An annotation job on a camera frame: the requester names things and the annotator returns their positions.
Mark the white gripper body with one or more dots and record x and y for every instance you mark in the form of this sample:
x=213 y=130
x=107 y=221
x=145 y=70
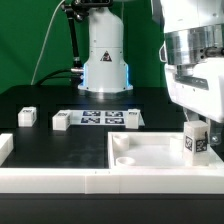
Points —
x=207 y=102

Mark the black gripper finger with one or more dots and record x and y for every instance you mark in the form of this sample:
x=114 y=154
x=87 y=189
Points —
x=215 y=130
x=191 y=116

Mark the white square tabletop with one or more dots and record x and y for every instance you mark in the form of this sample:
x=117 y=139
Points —
x=162 y=150

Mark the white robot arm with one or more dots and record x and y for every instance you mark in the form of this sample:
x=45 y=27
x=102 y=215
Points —
x=187 y=36

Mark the printed marker sheet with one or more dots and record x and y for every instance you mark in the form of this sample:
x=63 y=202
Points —
x=98 y=117

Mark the white U-shaped obstacle fence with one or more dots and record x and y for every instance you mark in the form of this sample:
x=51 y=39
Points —
x=106 y=181

